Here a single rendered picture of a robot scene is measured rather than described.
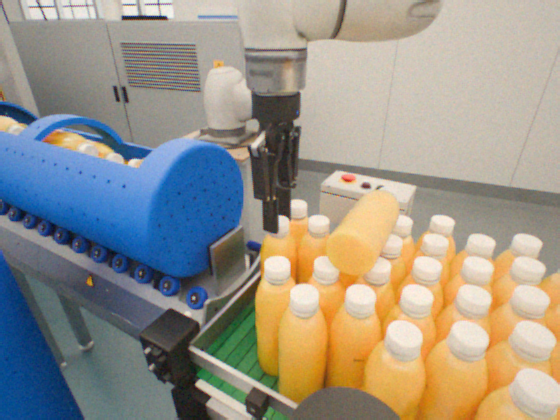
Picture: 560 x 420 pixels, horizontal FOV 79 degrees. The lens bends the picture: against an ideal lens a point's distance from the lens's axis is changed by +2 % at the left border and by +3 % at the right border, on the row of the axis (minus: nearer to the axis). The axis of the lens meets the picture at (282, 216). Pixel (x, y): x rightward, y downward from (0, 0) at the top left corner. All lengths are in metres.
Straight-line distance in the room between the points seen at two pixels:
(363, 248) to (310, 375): 0.20
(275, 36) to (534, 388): 0.48
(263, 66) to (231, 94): 0.89
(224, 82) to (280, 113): 0.88
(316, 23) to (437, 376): 0.46
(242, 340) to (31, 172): 0.58
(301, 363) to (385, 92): 3.09
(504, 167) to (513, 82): 0.71
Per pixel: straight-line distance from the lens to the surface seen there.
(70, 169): 0.80
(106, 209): 0.70
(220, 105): 1.38
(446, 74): 3.39
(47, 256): 1.12
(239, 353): 0.68
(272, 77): 0.50
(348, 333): 0.49
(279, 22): 0.49
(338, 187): 0.81
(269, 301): 0.52
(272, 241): 0.62
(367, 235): 0.47
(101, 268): 0.92
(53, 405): 1.09
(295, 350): 0.49
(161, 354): 0.59
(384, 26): 0.54
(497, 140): 3.54
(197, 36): 2.56
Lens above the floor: 1.43
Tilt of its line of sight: 30 degrees down
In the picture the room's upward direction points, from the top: straight up
